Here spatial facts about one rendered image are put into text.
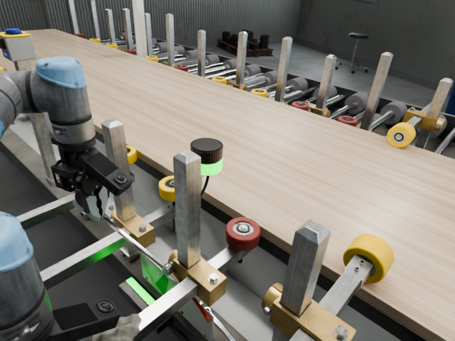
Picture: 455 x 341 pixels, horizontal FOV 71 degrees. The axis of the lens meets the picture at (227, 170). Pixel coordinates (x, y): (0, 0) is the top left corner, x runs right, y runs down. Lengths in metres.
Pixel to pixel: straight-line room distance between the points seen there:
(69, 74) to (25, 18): 6.57
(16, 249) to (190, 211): 0.31
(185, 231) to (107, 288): 1.24
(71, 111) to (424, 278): 0.75
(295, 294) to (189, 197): 0.24
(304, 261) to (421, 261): 0.41
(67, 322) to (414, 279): 0.62
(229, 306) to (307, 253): 0.54
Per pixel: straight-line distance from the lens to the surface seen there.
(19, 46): 1.16
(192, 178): 0.56
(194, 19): 7.55
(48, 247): 2.16
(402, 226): 0.89
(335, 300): 0.58
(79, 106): 0.66
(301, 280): 0.48
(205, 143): 0.58
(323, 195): 0.91
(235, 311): 0.95
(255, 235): 0.73
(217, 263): 0.73
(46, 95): 0.65
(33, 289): 0.43
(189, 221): 0.62
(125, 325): 0.63
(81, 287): 1.88
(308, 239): 0.43
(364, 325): 0.81
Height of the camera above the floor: 1.40
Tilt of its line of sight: 32 degrees down
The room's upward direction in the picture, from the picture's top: 3 degrees clockwise
